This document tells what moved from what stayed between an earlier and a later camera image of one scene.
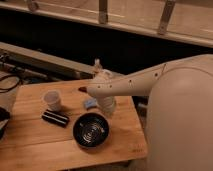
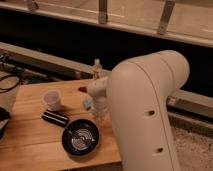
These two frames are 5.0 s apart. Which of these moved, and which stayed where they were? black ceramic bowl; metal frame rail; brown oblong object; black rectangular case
Moved: black ceramic bowl
Stayed: brown oblong object; metal frame rail; black rectangular case
